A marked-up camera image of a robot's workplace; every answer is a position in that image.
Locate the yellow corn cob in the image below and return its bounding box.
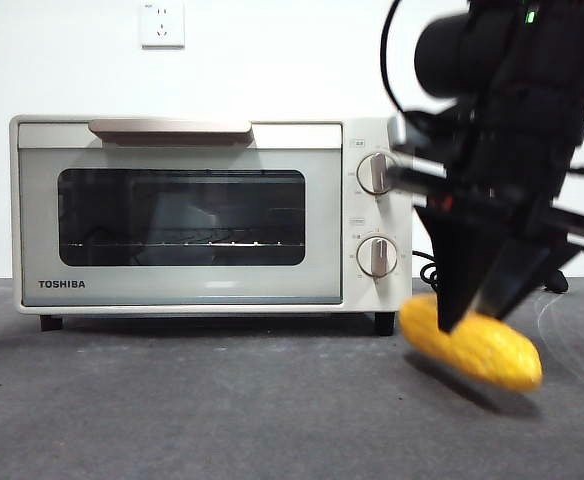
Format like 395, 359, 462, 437
398, 293, 544, 393

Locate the oven door with beige handle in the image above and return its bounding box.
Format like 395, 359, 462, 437
17, 118, 344, 306

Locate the small oven control knob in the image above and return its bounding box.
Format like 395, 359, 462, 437
355, 235, 400, 278

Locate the cream toaster oven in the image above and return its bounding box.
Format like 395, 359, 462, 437
9, 114, 414, 336

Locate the large oven control knob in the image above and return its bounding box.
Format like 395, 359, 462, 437
355, 152, 401, 196

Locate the black power cable with plug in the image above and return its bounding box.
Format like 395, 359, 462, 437
411, 249, 569, 295

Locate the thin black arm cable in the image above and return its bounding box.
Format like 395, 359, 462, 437
379, 0, 409, 114

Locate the white wall socket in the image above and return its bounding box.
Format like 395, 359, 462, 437
140, 2, 186, 50

